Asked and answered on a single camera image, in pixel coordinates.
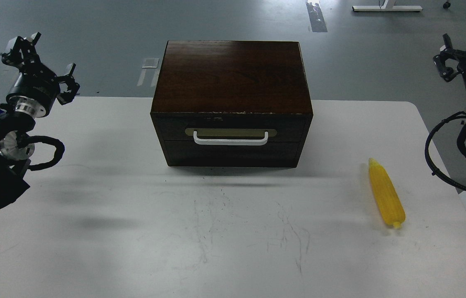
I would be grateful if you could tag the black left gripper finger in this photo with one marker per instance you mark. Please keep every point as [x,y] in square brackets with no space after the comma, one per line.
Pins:
[72,87]
[21,51]

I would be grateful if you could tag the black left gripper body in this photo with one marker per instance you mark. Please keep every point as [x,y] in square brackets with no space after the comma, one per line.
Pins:
[37,82]

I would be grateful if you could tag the yellow corn cob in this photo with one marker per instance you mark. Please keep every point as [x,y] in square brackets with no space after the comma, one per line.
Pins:
[385,195]

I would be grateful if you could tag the wooden drawer with white handle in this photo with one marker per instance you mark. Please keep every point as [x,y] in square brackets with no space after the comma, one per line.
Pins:
[280,128]

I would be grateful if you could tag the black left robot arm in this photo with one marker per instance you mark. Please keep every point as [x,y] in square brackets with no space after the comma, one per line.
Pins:
[20,152]

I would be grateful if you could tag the dark wooden drawer cabinet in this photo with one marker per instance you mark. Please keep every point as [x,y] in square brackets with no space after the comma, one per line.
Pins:
[217,77]

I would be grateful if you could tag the white desk leg base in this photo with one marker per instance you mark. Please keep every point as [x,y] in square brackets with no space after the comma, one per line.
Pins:
[387,6]

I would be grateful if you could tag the white floor tape marks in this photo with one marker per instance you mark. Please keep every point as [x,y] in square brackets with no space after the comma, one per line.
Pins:
[150,71]

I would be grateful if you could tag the grey floor tape strip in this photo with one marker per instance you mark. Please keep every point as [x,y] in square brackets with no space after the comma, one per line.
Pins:
[315,14]

